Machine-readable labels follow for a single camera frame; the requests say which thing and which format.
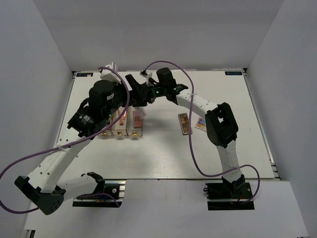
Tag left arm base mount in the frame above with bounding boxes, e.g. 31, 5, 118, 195
72, 180, 126, 208

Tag long nude eyeshadow palette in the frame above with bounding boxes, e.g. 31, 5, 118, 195
135, 107, 147, 119

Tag brown eyeshadow palette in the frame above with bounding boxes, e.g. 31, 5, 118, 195
178, 113, 192, 135

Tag orange makeup brush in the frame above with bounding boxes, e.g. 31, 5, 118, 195
119, 112, 127, 126

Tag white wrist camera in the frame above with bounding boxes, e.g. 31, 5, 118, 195
98, 62, 121, 84
140, 70, 154, 86

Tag pink blush palette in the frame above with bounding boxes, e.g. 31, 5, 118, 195
133, 111, 142, 128

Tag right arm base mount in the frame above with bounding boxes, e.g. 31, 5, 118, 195
203, 182, 255, 211

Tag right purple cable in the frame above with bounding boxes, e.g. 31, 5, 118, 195
143, 60, 261, 204

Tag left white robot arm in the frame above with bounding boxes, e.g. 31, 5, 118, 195
14, 80, 130, 215

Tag middle clear organizer bin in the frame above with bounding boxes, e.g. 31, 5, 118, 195
111, 107, 128, 136

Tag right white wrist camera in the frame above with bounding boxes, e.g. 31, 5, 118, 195
140, 70, 154, 86

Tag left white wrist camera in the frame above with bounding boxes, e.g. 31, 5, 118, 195
98, 62, 121, 84

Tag colorful eyeshadow palette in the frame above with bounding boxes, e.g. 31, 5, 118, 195
195, 118, 207, 131

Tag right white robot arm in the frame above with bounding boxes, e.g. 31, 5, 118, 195
125, 67, 245, 198

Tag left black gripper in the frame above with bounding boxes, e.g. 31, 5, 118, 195
103, 74, 148, 119

